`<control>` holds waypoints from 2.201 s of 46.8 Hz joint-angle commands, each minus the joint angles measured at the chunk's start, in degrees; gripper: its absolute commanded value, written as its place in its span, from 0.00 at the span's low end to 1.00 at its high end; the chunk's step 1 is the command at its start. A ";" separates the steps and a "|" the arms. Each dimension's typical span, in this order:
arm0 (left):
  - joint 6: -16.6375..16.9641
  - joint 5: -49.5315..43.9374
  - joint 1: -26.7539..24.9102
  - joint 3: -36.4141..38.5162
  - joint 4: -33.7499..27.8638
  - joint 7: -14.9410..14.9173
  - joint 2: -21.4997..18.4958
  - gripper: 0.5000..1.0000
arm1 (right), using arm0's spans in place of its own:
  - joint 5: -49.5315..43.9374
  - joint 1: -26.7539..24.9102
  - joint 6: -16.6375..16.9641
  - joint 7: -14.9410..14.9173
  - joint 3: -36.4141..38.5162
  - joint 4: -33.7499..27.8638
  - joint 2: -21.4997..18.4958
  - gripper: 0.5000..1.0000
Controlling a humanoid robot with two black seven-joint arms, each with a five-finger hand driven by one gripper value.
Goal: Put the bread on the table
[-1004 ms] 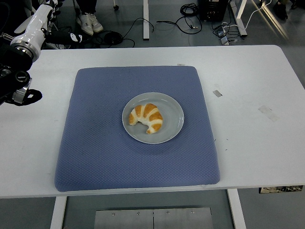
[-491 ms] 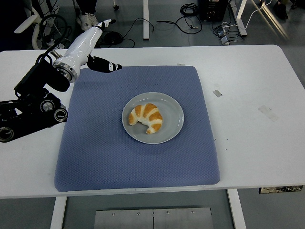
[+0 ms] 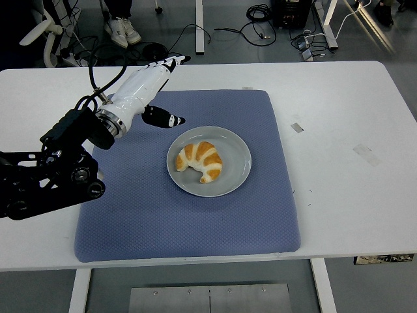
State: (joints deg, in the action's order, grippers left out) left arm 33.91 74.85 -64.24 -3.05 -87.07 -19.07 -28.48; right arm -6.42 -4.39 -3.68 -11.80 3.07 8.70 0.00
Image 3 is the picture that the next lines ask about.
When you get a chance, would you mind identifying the white desk leg with foot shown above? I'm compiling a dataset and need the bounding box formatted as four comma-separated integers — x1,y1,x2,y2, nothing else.
322,0,339,50
194,0,205,55

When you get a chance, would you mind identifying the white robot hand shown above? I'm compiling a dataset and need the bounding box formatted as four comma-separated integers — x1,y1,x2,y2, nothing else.
97,55,192,131

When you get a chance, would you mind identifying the white table leg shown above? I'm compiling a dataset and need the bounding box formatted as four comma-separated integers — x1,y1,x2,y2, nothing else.
309,258,338,313
67,267,93,313

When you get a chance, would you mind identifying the person's left leg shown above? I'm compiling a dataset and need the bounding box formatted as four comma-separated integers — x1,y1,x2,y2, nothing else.
119,0,143,46

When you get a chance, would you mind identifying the clear tape strip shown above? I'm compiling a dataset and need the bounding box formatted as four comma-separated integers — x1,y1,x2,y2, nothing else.
352,143,382,167

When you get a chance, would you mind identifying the black equipment box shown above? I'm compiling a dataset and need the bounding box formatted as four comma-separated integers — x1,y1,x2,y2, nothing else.
272,0,313,29

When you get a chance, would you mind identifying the grey round plate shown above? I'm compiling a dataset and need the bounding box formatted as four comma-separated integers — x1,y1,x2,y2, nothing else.
166,125,253,198

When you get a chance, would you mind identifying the person's right leg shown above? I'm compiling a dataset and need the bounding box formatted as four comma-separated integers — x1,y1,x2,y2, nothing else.
101,0,129,50

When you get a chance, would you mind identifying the person's leg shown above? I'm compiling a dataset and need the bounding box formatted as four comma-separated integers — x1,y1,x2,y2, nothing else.
101,0,129,50
119,0,143,46

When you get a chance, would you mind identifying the black cable coil on floor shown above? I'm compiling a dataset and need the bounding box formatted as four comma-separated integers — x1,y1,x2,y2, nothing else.
142,41,169,61

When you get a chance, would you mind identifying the person's foot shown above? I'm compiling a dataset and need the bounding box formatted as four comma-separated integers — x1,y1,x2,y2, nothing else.
373,0,395,27

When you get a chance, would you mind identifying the white cable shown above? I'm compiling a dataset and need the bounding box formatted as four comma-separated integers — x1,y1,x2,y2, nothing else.
334,0,371,39

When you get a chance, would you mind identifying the long black cable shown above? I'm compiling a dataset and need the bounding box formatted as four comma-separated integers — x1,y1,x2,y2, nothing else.
214,21,278,46

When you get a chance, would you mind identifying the grey metal plate with screws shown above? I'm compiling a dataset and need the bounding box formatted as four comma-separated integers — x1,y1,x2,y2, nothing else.
128,283,292,313

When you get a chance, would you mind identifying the grey power adapter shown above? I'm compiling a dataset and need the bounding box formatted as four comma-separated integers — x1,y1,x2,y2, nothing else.
295,35,316,63

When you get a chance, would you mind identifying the coiled black cable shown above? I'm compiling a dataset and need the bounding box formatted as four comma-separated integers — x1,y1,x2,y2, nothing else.
246,3,273,23

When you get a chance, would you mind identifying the blue quilted mat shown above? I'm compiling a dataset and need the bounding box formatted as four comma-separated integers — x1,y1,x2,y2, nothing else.
74,90,301,263

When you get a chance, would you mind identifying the white office chair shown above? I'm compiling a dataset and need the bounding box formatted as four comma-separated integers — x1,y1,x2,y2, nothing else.
19,0,89,68

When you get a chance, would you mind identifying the croissant bread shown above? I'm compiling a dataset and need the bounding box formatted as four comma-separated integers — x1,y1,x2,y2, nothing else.
175,140,223,185

